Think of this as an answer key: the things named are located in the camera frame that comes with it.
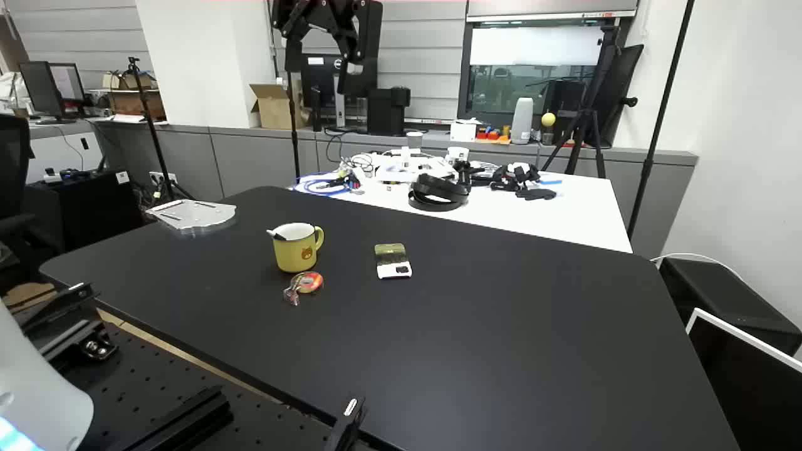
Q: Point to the blue papers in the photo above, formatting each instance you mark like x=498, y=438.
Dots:
x=322, y=185

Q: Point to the thin black stand pole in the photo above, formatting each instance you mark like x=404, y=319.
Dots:
x=293, y=127

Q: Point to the black mounting bracket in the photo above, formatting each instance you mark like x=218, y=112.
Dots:
x=64, y=321

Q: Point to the small colourful items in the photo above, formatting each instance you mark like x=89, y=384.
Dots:
x=494, y=134

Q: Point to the black computer box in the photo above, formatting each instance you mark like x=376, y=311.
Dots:
x=390, y=112

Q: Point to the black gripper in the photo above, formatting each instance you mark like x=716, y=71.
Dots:
x=322, y=14

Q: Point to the brown wooden box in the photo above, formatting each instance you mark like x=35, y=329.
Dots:
x=133, y=101

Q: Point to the black headset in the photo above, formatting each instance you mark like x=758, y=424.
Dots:
x=436, y=193

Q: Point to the white table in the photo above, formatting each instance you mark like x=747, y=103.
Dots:
x=578, y=215

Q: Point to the white framed black panel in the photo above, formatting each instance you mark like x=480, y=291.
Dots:
x=753, y=384

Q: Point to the tall black pole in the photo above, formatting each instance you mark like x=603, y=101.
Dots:
x=661, y=127

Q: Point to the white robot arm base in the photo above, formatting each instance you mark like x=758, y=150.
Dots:
x=33, y=393

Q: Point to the black cabinet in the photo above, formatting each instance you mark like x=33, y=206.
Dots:
x=83, y=208

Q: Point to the small white box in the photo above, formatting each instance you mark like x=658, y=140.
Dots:
x=464, y=131

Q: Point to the open cardboard box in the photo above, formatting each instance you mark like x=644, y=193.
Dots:
x=272, y=107

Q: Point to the white device clutter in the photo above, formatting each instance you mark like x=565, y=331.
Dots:
x=391, y=166

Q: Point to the white cylinder speaker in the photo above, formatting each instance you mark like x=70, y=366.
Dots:
x=523, y=121

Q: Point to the thin black tripod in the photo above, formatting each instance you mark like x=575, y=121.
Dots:
x=152, y=127

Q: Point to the black computer monitor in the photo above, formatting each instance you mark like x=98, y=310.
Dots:
x=318, y=78

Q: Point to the small white card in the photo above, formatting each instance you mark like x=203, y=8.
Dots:
x=394, y=269

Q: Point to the black office chair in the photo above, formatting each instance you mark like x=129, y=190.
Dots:
x=13, y=185

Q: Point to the yellow mug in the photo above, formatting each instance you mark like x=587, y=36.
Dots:
x=297, y=251

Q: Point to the black perforated breadboard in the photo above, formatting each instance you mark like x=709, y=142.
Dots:
x=142, y=384

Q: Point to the large black tripod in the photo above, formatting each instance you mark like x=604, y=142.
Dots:
x=592, y=108

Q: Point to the black clamp with silver tip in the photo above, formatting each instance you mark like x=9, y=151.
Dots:
x=343, y=428

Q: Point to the grey framed monitor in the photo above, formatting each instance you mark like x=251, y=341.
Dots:
x=50, y=88

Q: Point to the small green block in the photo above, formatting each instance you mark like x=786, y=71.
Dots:
x=390, y=250

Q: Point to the orange candy wrapper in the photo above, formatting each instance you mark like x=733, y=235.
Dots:
x=307, y=284

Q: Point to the yellow ball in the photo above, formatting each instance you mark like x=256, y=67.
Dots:
x=548, y=119

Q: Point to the black metal rail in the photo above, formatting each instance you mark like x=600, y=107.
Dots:
x=189, y=418

